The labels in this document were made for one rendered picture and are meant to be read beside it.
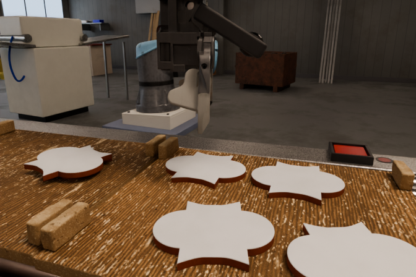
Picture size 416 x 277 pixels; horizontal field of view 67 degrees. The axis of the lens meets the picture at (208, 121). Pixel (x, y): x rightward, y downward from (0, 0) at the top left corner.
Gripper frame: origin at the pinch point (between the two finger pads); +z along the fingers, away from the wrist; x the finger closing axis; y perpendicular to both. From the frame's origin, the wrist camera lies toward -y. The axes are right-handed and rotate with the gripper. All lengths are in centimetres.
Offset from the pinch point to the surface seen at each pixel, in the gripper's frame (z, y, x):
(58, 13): -82, 576, -1097
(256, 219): 7.4, -6.5, 16.1
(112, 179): 8.5, 14.7, 4.5
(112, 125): 15, 33, -48
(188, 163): 7.5, 3.3, -0.2
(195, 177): 7.5, 1.7, 5.1
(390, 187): 8.4, -27.4, 5.3
